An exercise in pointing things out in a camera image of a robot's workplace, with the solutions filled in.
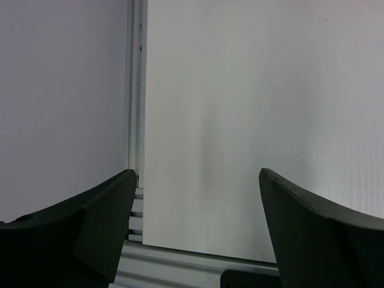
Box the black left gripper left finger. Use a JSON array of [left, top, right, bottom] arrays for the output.
[[1, 170, 137, 287]]

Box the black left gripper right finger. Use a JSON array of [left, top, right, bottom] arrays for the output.
[[259, 168, 383, 287]]

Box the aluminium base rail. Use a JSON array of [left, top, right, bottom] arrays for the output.
[[110, 241, 280, 287]]

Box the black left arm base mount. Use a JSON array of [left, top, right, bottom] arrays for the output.
[[220, 270, 282, 288]]

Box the aluminium left side rail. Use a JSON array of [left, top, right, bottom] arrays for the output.
[[124, 1, 148, 243]]

